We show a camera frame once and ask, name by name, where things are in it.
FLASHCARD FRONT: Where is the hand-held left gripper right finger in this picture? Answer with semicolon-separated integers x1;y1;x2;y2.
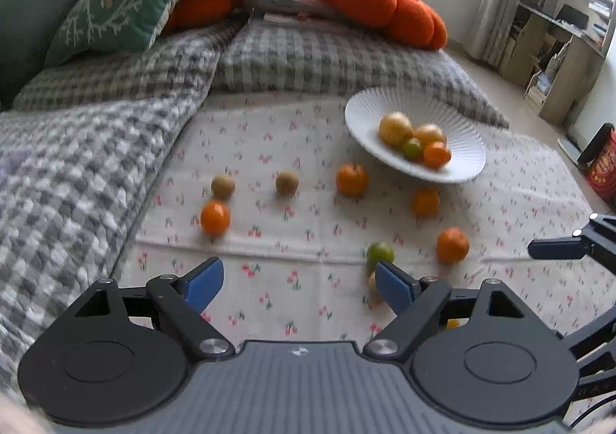
363;262;530;362

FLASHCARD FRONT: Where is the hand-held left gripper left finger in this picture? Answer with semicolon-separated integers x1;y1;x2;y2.
72;257;238;364

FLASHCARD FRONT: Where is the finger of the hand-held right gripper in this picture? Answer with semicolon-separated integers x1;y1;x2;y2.
528;213;616;260
561;304;616;370

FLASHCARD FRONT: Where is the green yellow tangerine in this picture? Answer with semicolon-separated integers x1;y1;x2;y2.
367;242;396;269

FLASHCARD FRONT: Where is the small brown kiwi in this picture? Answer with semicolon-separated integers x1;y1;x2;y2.
275;170;300;197
211;174;236;200

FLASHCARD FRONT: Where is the round yellow pear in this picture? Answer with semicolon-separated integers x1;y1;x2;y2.
378;112;413;146
413;124;447;149

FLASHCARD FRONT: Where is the white ribbed plate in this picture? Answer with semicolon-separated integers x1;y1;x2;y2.
345;87;487;184

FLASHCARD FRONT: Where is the red can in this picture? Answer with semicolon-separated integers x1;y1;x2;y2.
584;124;616;214

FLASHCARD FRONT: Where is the cherry print cloth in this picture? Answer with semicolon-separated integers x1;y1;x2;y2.
113;90;616;367

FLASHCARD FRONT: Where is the grey checkered blanket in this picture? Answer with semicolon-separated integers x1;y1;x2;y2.
0;18;510;416

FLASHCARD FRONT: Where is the wooden shelf desk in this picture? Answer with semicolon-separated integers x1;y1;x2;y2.
500;0;616;127

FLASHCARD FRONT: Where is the plain orange cushion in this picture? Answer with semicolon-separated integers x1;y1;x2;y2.
164;0;241;33

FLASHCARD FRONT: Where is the green patterned cushion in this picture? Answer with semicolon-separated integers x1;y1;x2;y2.
44;0;198;68

